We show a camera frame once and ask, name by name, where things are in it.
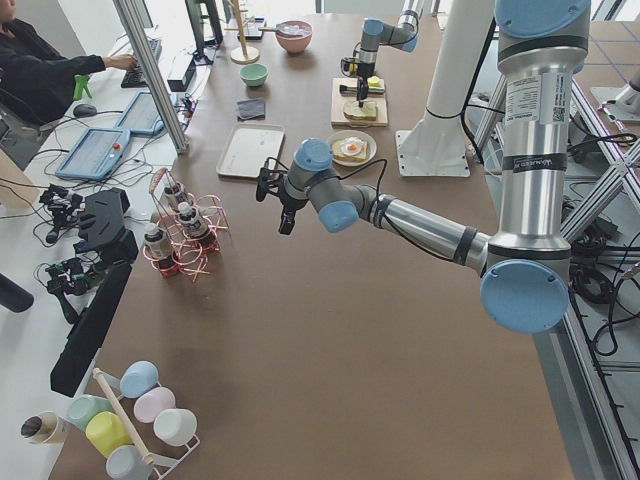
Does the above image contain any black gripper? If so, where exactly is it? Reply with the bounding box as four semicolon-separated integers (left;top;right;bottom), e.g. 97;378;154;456
355;62;374;102
278;195;305;235

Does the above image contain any plain bread slice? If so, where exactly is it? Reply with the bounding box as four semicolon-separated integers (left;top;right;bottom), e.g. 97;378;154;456
343;100;378;121

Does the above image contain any cream rabbit tray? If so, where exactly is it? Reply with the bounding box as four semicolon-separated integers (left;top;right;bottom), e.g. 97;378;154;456
216;123;285;179

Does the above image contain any half cut lemon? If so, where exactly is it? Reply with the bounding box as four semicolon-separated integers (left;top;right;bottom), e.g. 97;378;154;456
367;76;381;87

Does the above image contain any steel knife black tip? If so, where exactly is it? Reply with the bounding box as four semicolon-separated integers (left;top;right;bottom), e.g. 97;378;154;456
338;84;386;95

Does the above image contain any wooden cutting board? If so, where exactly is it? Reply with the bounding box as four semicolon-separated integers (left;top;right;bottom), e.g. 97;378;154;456
330;77;389;128

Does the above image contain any plastic fried egg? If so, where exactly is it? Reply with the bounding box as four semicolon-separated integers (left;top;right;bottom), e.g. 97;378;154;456
340;137;365;156

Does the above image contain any pink bowl of ice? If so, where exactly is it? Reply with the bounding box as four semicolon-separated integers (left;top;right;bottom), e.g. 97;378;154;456
275;21;313;54

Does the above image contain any white round plate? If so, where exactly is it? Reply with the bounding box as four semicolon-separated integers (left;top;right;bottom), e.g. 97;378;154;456
327;130;377;167

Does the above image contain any bread slice with egg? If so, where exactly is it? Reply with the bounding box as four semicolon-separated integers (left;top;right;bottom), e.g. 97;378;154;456
331;136;368;163

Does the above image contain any metal ice scoop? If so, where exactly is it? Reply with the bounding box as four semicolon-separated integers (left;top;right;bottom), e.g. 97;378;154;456
258;23;308;38

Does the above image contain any tea bottle white cap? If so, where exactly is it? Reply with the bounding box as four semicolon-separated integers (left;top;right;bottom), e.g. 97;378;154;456
178;202;208;239

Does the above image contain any folded grey cloth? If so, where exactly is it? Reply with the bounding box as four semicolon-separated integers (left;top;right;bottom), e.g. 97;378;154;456
236;98;266;121

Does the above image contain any mint green bowl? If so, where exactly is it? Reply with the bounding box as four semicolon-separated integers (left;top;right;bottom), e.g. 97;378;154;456
239;63;268;88

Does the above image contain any wooden mug tree stand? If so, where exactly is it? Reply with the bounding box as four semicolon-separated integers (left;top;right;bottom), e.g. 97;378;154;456
226;0;260;65

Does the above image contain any blue teach pendant far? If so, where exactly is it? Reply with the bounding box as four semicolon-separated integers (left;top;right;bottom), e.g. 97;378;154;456
114;91;164;137

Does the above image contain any blue teach pendant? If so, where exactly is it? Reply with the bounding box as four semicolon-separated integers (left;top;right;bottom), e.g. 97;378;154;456
55;128;131;180
114;91;164;137

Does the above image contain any blue teach pendant near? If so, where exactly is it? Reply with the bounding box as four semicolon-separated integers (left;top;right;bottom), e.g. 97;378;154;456
55;128;131;180

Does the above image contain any black keyboard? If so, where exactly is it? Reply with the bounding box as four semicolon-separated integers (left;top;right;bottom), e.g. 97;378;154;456
120;37;164;90

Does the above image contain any light blue cup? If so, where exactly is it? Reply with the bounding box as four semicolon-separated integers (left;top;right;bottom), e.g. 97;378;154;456
120;360;159;399

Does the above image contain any black computer mouse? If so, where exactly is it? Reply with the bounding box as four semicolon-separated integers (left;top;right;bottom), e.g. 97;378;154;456
73;104;98;118

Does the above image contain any pink cup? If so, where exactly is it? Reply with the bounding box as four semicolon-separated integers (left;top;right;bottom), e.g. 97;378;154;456
133;386;176;424

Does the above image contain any white cup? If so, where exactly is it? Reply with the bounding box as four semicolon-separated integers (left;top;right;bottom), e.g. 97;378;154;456
153;408;197;446

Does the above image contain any seated person in black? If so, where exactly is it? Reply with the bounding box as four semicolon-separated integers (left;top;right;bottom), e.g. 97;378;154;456
1;1;138;126

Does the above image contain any yellow cup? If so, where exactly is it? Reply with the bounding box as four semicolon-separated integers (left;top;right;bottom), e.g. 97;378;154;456
85;411;133;458

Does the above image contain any mint green cup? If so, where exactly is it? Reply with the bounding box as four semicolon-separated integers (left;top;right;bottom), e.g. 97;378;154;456
66;394;113;431

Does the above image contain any grey blue cup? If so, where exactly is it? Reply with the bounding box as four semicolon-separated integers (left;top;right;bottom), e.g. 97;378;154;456
106;445;153;480

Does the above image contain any brown paper cup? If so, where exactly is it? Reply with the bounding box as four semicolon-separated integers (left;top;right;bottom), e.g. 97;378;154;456
20;411;69;444

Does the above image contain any copper wire bottle rack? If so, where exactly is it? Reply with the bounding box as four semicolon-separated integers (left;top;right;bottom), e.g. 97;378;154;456
142;167;229;281

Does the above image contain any aluminium frame post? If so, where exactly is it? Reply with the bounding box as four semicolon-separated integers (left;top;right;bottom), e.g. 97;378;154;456
113;0;188;155

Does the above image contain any wooden rack handle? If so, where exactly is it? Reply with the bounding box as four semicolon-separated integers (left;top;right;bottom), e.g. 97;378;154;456
92;368;154;465

